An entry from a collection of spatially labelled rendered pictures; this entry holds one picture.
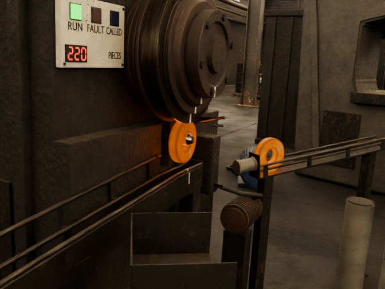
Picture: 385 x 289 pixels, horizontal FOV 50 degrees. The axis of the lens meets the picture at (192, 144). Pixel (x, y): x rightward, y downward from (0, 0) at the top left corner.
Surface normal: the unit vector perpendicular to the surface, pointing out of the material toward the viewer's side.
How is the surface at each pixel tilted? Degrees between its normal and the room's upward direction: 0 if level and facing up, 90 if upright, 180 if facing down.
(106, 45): 90
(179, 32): 73
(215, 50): 90
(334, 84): 90
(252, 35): 90
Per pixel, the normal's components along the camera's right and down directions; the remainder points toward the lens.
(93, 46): 0.89, 0.14
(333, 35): -0.65, 0.12
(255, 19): -0.45, 0.16
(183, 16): 0.11, -0.37
